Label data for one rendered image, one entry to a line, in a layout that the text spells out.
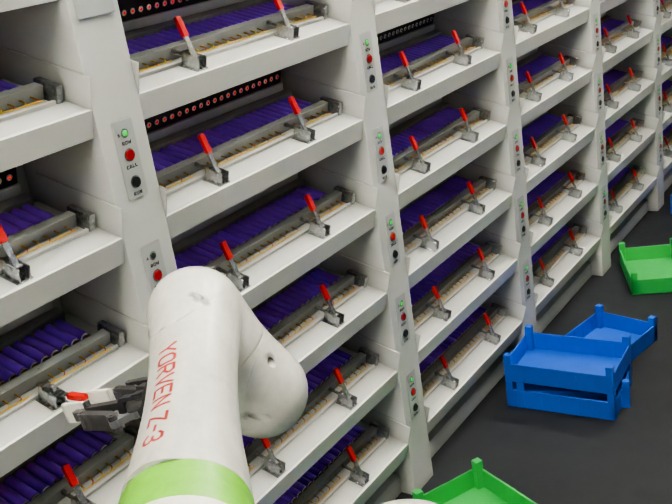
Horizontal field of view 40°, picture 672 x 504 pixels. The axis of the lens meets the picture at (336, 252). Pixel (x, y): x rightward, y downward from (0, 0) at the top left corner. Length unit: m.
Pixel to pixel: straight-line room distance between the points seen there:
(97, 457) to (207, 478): 0.86
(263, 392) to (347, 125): 0.97
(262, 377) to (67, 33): 0.61
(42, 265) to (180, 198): 0.30
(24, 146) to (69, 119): 0.08
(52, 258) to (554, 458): 1.48
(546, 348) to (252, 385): 1.82
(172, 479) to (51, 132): 0.73
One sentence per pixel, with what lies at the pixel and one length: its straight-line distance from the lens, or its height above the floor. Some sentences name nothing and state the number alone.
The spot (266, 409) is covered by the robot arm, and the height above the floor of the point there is 0.86.
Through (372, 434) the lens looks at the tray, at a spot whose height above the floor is 0.19.
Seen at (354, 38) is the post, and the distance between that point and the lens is 1.93.
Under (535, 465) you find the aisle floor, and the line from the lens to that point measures 2.42.
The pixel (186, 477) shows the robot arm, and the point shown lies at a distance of 0.73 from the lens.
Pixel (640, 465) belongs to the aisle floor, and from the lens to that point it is 2.42.
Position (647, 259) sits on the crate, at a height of 0.00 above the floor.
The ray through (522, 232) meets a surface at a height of 0.42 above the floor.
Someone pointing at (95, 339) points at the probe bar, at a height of 0.79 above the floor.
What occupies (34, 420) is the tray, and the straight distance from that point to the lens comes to 1.40.
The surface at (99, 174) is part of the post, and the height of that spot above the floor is 1.05.
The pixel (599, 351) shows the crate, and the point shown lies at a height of 0.10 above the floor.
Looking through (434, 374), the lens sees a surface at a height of 0.18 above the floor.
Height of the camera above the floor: 1.37
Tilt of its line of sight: 20 degrees down
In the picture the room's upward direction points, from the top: 9 degrees counter-clockwise
